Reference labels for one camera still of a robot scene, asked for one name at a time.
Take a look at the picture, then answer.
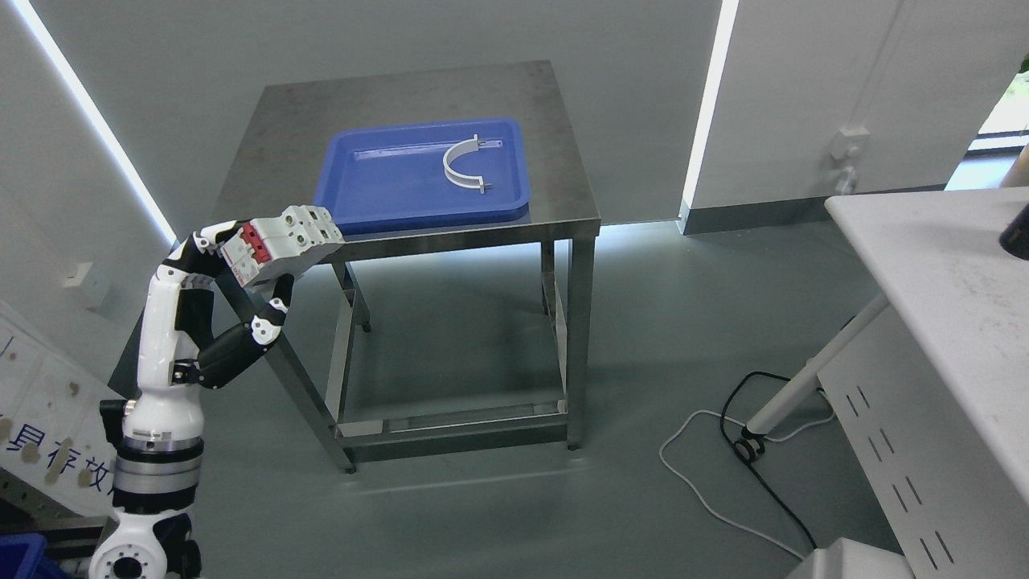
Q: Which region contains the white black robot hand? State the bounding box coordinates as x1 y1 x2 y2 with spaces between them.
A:
118 221 293 451

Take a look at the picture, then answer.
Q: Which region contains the grey red circuit breaker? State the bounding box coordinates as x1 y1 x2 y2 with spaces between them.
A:
220 205 345 292

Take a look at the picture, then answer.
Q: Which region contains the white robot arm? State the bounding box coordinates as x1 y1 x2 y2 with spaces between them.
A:
88 437 203 578

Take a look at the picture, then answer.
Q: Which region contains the white cabinet with stains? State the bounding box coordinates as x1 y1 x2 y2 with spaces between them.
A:
1 303 118 516

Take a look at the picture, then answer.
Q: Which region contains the blue plastic tray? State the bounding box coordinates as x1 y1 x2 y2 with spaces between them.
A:
314 117 531 236

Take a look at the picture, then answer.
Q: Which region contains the stainless steel table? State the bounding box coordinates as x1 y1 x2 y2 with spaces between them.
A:
212 61 601 473

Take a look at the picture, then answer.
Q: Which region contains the white curved pipe clamp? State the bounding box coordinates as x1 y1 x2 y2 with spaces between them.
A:
441 134 493 195

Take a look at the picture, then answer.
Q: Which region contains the white desk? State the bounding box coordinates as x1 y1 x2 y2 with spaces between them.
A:
732 187 1028 578

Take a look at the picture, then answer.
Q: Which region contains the white left wall box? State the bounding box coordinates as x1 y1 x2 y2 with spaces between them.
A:
62 261 112 310

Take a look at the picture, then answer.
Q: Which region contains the white floor cable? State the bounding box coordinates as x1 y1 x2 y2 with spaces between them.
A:
659 394 837 560

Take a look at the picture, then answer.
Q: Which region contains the black floor cable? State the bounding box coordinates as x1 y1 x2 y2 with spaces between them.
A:
720 371 829 551

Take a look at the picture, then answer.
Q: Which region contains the white power adapter with cable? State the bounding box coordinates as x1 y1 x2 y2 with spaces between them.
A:
833 164 859 195

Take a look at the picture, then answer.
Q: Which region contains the white wall socket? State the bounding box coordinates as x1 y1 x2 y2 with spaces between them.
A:
828 125 871 161

